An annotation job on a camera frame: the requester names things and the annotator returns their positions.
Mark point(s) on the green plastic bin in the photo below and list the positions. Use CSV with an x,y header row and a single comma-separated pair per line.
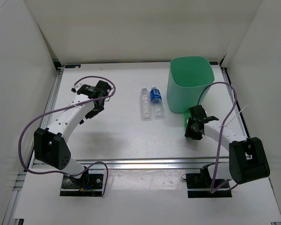
x,y
188,77

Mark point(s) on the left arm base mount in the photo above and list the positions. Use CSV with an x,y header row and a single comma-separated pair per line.
x,y
92,186

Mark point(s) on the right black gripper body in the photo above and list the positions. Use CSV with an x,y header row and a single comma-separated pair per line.
x,y
190,131

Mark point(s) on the green plastic bottle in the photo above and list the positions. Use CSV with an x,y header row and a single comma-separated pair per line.
x,y
187,117

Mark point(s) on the clear unlabelled plastic bottle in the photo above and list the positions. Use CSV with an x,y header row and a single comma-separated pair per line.
x,y
145,104

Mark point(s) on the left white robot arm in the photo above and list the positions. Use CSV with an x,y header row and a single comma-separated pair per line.
x,y
50,144

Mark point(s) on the blue label plastic bottle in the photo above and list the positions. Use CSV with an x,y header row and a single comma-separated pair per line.
x,y
156,101

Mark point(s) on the aluminium table frame rail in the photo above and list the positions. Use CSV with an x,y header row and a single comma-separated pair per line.
x,y
158,163

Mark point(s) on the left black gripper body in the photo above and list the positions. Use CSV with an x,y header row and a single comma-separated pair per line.
x,y
94,111

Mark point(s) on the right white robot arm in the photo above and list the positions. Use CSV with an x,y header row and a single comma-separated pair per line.
x,y
247,158

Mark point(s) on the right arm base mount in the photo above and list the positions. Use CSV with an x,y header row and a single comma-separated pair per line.
x,y
198,188

